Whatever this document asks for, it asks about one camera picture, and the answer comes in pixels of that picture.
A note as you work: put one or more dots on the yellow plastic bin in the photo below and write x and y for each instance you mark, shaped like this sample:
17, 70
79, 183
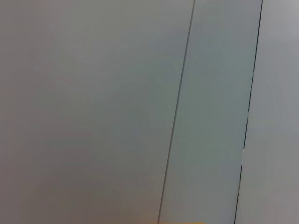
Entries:
182, 223

